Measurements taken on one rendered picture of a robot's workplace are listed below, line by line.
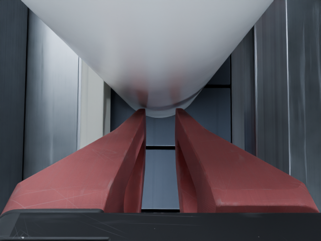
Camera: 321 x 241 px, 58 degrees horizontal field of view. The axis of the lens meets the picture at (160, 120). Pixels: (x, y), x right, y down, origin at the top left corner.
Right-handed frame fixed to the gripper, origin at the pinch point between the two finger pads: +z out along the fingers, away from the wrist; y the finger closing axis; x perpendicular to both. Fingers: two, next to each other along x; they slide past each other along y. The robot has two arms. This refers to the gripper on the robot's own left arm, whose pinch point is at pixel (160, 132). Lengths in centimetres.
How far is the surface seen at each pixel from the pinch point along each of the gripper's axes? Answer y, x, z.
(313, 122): -12.1, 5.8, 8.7
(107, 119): 2.8, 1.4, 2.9
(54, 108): 8.4, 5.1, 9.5
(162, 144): -0.1, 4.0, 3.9
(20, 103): 10.7, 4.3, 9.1
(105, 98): 2.8, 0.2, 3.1
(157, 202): 0.2, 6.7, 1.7
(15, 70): 10.7, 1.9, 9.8
